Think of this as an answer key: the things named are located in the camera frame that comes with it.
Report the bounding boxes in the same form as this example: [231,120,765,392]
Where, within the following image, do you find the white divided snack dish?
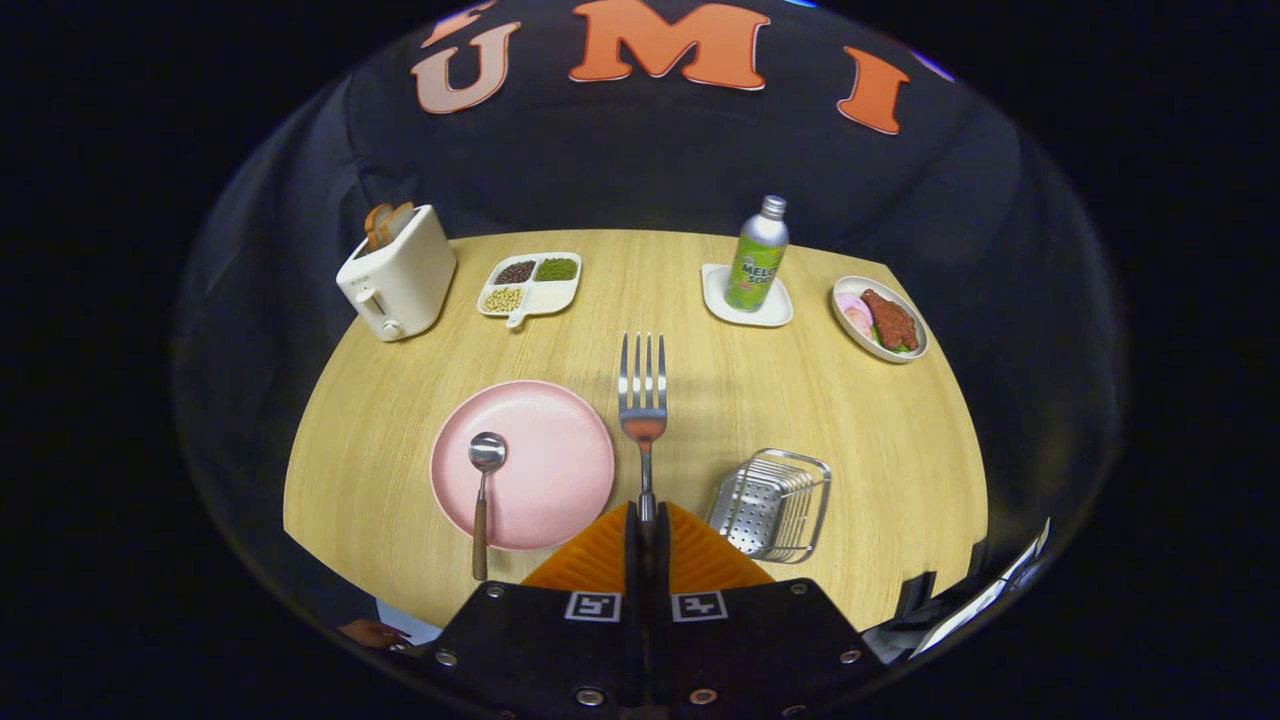
[477,252,583,329]

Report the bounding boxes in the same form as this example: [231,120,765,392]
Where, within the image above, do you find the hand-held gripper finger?
[640,500,891,720]
[395,500,641,720]

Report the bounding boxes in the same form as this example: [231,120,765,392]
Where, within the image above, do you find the metal fork with wooden handle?
[617,332,669,526]

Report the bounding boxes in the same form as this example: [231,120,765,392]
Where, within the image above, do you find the white plate with food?
[832,276,930,364]

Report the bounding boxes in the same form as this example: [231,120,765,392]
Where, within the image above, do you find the white square coaster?
[700,263,794,328]

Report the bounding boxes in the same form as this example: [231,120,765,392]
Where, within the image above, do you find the pink round plate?
[430,380,617,552]

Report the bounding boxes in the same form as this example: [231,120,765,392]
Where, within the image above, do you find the cream toaster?
[336,205,458,343]

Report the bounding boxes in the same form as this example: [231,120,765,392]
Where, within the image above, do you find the metal wire drain basket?
[706,448,833,564]

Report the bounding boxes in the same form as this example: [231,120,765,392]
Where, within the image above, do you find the metal spoon with wooden handle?
[468,432,508,583]

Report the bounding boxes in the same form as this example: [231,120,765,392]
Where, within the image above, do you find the brown meat piece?
[861,289,919,352]

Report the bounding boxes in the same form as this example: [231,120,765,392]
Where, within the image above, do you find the green soda bottle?
[724,195,790,313]

